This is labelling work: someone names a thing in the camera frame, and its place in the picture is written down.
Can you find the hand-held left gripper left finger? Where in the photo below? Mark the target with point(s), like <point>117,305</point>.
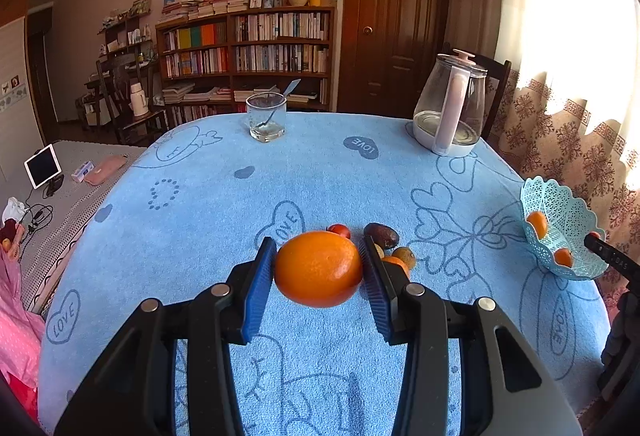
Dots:
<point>257,296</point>

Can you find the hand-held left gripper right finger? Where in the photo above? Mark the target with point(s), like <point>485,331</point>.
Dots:
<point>375,296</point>

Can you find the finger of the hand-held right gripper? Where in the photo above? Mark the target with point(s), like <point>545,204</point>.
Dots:
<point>610,256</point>

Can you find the small orange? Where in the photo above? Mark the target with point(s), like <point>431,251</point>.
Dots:
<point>538,225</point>
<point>564,258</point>
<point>390,261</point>

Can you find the light blue lattice fruit basket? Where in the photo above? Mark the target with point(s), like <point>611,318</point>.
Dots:
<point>575,216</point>

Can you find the dark passion fruit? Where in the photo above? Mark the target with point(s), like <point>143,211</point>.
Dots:
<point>381,235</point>

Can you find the large orange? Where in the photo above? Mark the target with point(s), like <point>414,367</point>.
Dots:
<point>317,268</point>

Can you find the person's right hand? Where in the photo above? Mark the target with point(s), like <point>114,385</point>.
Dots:
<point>622,346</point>

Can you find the small brownish round fruit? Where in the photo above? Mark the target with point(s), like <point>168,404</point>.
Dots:
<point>405,257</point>

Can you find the blue heart print tablecloth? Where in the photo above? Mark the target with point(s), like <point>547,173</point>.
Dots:
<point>200,196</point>

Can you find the patterned beige curtain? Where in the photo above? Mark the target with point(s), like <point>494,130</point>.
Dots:
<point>565,130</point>

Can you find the clear glass cup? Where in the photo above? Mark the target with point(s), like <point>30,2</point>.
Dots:
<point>265,125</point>

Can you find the dark wooden chair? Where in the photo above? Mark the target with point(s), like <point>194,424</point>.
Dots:
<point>497,85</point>
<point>117,80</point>

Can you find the grey crochet table cover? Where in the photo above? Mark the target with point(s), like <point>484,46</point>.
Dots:
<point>65,216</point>

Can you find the small white box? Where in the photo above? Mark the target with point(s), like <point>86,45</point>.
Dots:
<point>82,171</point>

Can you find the white thermos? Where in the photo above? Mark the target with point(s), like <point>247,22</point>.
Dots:
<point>138,99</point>

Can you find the pink cloth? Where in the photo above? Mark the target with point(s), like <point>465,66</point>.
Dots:
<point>17,331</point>

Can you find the brown wooden bookshelf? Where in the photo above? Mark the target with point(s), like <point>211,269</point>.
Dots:
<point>230,46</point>

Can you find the white tablet on stand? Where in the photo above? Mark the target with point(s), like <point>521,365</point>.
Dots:
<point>42,165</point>

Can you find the white bag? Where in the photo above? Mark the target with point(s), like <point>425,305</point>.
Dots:
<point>13,210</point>

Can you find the rows of shelved books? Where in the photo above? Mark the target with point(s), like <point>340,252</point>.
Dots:
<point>280,25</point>

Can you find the brown wooden door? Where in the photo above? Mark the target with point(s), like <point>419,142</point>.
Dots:
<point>400,15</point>

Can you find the stacks of books atop bookshelf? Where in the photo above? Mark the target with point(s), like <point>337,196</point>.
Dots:
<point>220,4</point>

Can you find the dark open shelf unit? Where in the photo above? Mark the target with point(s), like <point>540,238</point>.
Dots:
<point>125,28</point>

